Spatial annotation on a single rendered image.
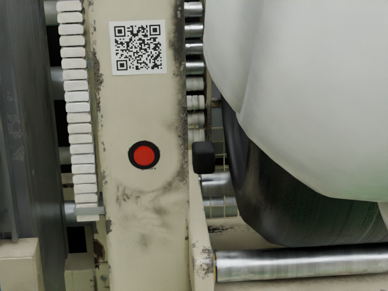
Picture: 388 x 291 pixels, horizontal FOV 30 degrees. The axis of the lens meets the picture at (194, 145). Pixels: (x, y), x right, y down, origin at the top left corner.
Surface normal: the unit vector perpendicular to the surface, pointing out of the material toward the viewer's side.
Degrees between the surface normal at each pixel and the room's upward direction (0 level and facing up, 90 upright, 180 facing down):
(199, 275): 90
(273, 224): 118
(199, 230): 0
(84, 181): 90
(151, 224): 90
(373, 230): 129
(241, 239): 0
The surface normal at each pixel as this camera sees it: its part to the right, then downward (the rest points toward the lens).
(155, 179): 0.07, 0.38
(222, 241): -0.02, -0.92
